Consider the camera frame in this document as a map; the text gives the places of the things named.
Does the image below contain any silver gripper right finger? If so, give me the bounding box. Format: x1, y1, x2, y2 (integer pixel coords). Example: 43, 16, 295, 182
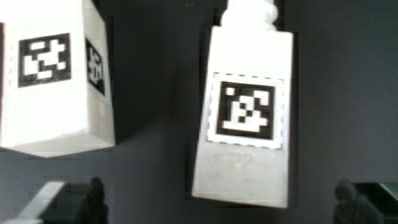
332, 180, 398, 224

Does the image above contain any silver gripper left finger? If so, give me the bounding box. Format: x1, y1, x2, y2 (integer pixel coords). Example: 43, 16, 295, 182
5, 177, 109, 224

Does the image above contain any white table leg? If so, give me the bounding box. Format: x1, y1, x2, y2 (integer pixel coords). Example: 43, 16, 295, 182
192, 0, 293, 208
0, 0, 116, 158

